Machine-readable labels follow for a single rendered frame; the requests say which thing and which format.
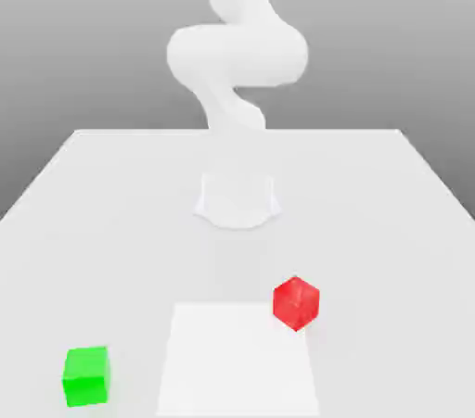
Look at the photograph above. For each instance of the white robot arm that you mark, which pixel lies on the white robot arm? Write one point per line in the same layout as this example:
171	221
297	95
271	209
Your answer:
237	54

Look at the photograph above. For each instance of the small green cube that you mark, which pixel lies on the small green cube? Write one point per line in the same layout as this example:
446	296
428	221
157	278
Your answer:
86	376

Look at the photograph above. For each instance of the small red cube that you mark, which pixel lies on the small red cube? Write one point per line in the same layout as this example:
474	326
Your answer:
295	304

